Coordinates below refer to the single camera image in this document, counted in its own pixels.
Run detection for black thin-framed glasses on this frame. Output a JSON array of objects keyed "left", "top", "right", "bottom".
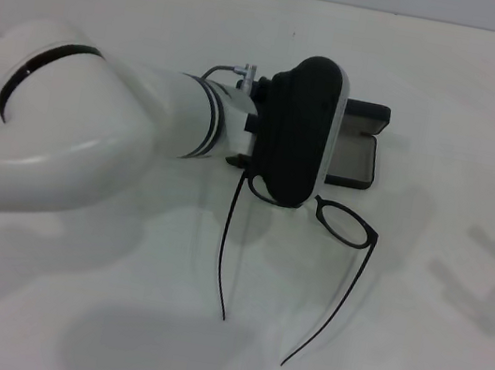
[{"left": 202, "top": 166, "right": 389, "bottom": 370}]

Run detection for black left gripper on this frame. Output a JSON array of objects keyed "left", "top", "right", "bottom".
[{"left": 224, "top": 73, "right": 272, "bottom": 172}]

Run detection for black glasses case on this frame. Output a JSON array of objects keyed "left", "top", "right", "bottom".
[{"left": 322, "top": 96, "right": 394, "bottom": 195}]

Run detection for silver cable connector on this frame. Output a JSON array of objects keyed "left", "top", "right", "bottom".
[{"left": 199, "top": 56, "right": 258, "bottom": 93}]

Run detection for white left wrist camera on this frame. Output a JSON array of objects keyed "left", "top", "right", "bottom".
[{"left": 244, "top": 46, "right": 356, "bottom": 214}]

